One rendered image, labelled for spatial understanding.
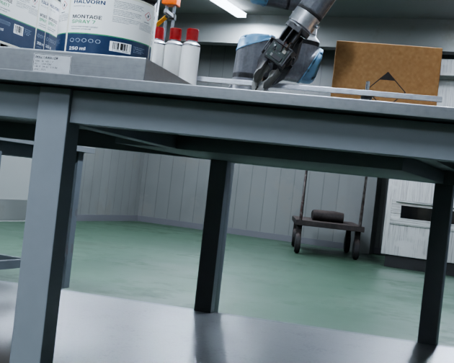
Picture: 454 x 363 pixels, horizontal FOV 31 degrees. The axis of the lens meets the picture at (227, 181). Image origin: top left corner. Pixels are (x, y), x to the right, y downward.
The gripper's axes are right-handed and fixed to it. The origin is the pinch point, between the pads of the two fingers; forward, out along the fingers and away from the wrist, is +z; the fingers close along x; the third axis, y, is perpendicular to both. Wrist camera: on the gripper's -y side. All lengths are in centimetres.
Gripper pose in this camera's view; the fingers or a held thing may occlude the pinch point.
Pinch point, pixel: (256, 89)
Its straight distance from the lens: 222.0
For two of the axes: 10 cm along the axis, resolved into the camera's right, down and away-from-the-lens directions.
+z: -5.8, 8.1, 1.0
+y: -2.1, -0.3, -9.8
